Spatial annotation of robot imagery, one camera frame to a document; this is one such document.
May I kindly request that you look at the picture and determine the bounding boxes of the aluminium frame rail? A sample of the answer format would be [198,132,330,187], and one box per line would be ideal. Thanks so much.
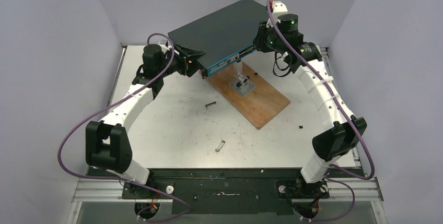
[72,178,383,203]

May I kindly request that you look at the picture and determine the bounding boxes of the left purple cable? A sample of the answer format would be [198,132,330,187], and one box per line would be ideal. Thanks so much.
[57,32,193,223]

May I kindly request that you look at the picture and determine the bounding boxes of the metal switch mounting stand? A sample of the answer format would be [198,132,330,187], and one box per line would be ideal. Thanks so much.
[230,61,255,97]

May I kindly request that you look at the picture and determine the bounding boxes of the purple cable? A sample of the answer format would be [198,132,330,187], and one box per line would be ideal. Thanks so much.
[57,32,193,223]
[265,0,376,222]

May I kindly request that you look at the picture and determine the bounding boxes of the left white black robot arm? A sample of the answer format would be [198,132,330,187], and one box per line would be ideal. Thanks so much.
[85,43,205,198]

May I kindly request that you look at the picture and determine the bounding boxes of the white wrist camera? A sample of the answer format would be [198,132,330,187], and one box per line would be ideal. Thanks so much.
[158,40,171,53]
[266,0,288,28]

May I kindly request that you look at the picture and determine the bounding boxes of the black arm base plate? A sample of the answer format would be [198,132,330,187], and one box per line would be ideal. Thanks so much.
[122,168,365,216]

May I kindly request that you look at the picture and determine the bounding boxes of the teal grey network switch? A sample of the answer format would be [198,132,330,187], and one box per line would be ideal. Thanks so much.
[168,0,268,79]

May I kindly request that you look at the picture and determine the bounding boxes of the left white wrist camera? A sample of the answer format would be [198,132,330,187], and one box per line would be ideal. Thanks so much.
[158,40,171,53]

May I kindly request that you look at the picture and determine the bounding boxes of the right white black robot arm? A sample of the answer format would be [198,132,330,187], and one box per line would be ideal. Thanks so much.
[253,14,367,197]

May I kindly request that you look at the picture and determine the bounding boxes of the wooden base board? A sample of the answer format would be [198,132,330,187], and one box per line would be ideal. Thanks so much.
[206,62,290,129]

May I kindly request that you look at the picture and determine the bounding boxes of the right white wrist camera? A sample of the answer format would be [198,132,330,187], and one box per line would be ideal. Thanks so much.
[266,0,288,28]

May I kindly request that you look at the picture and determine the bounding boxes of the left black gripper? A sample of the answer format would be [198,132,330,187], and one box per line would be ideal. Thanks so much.
[158,45,205,78]

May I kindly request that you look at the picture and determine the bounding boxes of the dark transceiver module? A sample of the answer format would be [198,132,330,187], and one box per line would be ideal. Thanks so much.
[205,101,217,109]

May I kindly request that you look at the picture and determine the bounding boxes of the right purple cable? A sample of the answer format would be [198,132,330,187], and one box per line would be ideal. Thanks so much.
[265,0,376,222]

